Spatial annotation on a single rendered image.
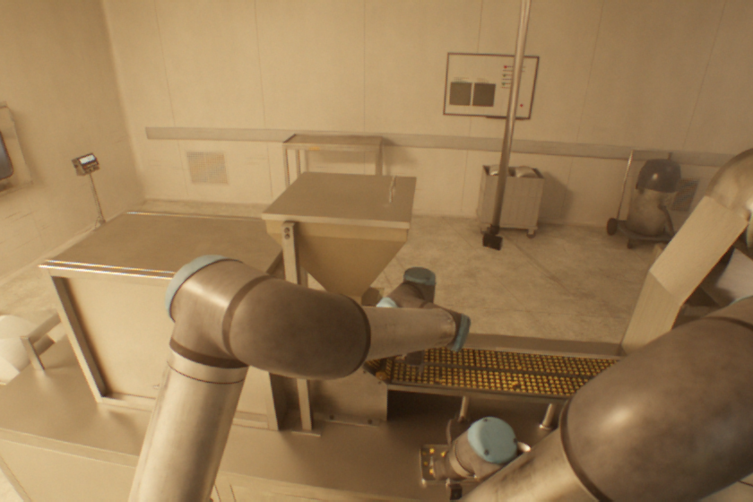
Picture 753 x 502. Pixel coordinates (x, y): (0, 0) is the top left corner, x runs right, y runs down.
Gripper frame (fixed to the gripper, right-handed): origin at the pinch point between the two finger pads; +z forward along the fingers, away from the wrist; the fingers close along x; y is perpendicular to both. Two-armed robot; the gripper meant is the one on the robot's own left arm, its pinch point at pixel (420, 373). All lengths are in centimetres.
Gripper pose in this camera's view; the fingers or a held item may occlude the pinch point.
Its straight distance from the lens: 136.4
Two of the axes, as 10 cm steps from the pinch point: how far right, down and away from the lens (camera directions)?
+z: -0.1, 8.9, 4.6
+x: -1.3, 4.5, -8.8
